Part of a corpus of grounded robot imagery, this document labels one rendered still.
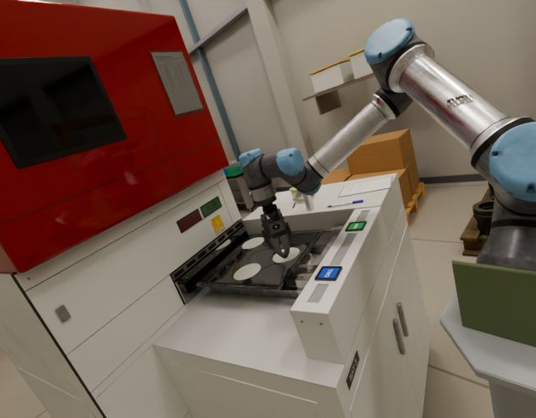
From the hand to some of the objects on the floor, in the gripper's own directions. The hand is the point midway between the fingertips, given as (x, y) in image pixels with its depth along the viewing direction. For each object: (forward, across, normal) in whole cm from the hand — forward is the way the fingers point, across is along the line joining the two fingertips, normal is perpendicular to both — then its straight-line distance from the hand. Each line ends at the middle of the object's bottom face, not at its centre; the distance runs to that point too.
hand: (285, 255), depth 101 cm
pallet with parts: (+94, -195, -114) cm, 244 cm away
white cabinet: (+94, -4, -14) cm, 95 cm away
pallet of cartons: (+94, -92, -237) cm, 271 cm away
